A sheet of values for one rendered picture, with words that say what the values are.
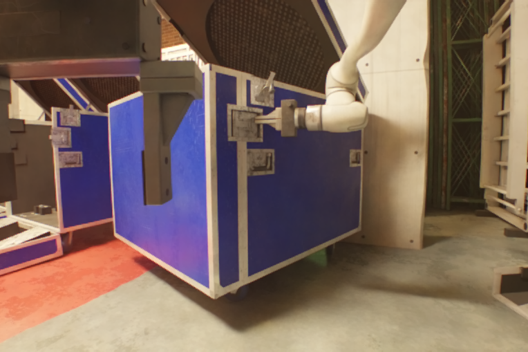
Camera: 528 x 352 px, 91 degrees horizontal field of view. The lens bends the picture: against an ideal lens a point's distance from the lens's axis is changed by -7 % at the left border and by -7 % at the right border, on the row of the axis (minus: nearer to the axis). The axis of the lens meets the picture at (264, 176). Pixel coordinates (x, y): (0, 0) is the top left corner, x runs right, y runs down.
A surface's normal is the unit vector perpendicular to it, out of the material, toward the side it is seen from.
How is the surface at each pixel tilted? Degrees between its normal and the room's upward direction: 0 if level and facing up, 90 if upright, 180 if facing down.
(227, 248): 90
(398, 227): 90
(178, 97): 90
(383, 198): 90
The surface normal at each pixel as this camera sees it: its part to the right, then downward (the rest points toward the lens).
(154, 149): 0.03, 0.09
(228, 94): 0.73, 0.06
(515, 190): -0.40, 0.08
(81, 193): 0.89, 0.04
